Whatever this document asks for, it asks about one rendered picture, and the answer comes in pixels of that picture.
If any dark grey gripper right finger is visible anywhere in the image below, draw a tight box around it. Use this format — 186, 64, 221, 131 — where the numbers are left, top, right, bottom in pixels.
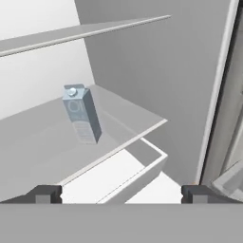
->
180, 184, 242, 204

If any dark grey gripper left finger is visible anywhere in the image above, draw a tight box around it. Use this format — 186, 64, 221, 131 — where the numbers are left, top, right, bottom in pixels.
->
0, 184, 63, 204

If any grey fridge shelf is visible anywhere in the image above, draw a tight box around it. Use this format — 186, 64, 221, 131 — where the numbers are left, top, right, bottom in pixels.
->
0, 14, 172, 58
0, 84, 169, 203

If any white fridge drawer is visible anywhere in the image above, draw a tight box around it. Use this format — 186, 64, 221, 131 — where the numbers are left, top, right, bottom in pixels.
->
60, 137, 169, 204

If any grey fridge door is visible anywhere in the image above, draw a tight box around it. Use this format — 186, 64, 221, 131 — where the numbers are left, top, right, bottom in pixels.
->
200, 0, 243, 203

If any blue grey milk carton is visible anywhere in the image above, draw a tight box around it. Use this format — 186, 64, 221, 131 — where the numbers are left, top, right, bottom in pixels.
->
62, 84, 103, 145

